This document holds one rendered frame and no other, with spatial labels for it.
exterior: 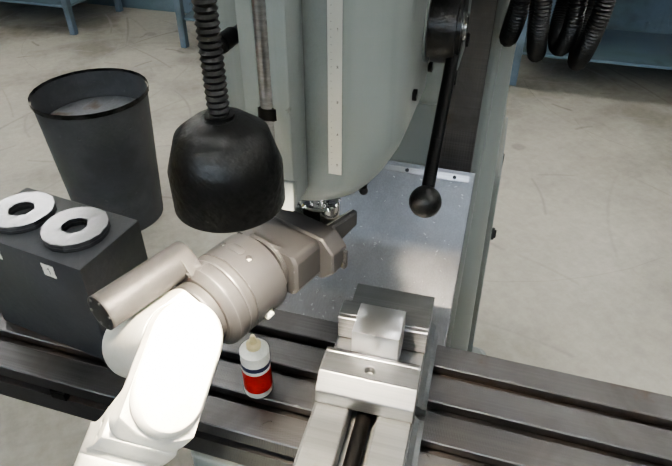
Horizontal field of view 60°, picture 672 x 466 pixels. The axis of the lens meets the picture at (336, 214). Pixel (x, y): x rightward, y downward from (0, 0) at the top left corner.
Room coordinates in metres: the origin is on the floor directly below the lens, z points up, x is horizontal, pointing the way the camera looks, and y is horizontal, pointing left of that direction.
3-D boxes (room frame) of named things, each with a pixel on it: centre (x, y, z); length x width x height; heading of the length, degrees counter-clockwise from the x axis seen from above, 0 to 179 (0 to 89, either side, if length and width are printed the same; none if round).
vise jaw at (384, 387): (0.46, -0.04, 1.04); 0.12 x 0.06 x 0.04; 75
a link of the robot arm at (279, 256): (0.46, 0.07, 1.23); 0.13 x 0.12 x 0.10; 53
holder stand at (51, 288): (0.66, 0.41, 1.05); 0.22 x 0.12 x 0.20; 66
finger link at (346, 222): (0.52, -0.01, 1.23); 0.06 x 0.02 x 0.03; 143
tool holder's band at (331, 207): (0.54, 0.02, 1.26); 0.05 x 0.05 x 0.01
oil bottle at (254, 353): (0.52, 0.11, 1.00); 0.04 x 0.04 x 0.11
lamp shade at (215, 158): (0.31, 0.07, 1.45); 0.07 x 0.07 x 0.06
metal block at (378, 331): (0.52, -0.06, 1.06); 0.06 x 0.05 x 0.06; 75
